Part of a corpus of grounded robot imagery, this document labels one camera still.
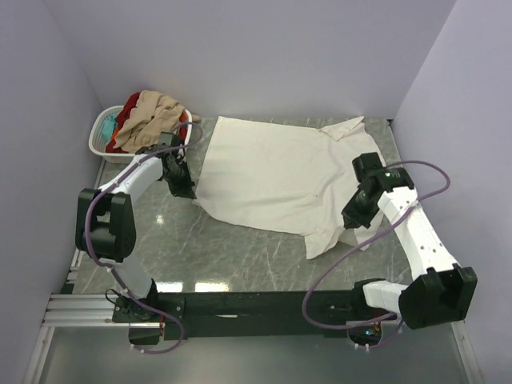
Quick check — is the cream white t-shirt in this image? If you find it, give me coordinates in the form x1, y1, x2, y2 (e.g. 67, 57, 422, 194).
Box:
196, 117, 383, 259

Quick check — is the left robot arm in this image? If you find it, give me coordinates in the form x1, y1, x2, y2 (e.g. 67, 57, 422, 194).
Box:
75, 133, 196, 322

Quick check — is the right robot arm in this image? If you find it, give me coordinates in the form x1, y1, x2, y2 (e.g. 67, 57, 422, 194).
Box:
342, 152, 478, 330

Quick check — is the beige t-shirt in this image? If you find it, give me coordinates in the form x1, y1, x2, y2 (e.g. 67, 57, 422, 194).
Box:
113, 90, 188, 154

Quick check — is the orange garment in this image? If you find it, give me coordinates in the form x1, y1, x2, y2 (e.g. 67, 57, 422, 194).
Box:
106, 122, 119, 152

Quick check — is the teal garment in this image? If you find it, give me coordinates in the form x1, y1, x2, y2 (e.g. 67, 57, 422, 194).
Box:
101, 115, 117, 142

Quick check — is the red t-shirt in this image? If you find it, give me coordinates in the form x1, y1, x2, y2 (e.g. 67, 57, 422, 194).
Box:
104, 92, 190, 155

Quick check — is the white plastic laundry basket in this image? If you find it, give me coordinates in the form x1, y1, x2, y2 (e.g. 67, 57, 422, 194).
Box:
89, 91, 199, 163

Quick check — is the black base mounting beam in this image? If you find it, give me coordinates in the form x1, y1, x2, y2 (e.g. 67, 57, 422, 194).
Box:
110, 290, 399, 346

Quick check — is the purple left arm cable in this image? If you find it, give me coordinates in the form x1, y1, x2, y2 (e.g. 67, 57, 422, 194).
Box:
86, 122, 203, 356

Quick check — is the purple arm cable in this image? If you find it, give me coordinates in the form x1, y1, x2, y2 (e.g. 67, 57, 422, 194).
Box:
86, 122, 203, 356
302, 159, 451, 353

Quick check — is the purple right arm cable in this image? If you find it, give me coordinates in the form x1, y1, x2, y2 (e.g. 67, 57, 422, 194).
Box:
302, 159, 451, 353

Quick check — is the aluminium frame rail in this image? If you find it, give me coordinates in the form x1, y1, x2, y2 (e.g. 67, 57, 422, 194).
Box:
43, 293, 128, 327

